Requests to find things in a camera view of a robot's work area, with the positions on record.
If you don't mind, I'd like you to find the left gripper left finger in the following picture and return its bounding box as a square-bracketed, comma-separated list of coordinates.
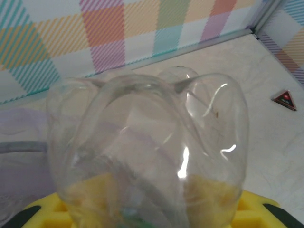
[2, 192, 74, 228]

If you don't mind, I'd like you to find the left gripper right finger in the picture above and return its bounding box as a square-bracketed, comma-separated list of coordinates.
[234, 190, 304, 228]

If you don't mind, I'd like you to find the clear bottle green cap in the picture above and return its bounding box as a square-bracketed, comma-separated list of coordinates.
[45, 66, 250, 228]

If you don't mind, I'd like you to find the purple translucent bin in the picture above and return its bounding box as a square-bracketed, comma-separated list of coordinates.
[0, 108, 62, 214]

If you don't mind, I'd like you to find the red triangular sticker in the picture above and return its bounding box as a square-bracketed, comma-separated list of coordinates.
[271, 89, 298, 112]

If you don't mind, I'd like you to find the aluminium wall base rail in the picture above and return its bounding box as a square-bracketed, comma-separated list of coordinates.
[0, 28, 259, 106]

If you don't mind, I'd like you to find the aluminium frame post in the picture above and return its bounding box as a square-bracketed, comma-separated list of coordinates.
[253, 0, 285, 36]

